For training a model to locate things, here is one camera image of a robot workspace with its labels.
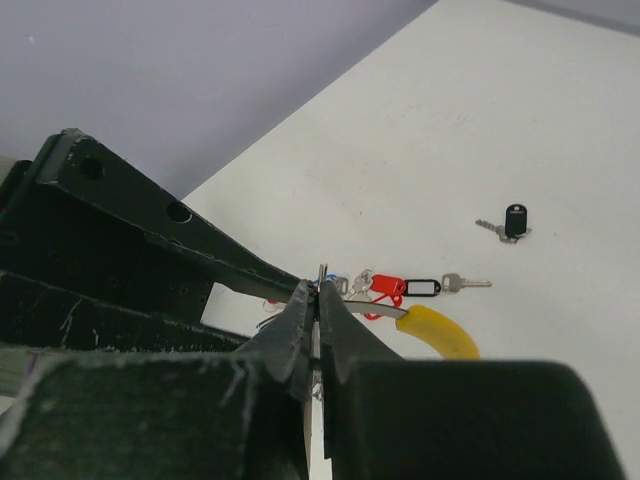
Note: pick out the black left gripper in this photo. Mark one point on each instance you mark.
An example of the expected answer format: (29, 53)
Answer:
(85, 276)

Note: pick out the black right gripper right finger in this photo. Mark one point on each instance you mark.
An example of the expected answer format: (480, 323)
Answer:
(386, 417)

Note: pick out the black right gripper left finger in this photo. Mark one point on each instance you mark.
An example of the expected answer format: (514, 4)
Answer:
(238, 415)

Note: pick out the large grey keyring yellow handle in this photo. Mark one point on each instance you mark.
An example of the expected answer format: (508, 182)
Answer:
(436, 330)

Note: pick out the red key tag white label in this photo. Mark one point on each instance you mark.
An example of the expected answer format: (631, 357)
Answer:
(392, 310)

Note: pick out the red solid key tag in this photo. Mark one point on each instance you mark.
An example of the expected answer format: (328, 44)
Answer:
(388, 286)

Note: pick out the silver key pair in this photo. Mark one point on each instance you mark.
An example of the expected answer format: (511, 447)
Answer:
(360, 287)

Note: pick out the black key tag with key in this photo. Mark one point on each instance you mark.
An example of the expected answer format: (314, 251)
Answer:
(515, 225)

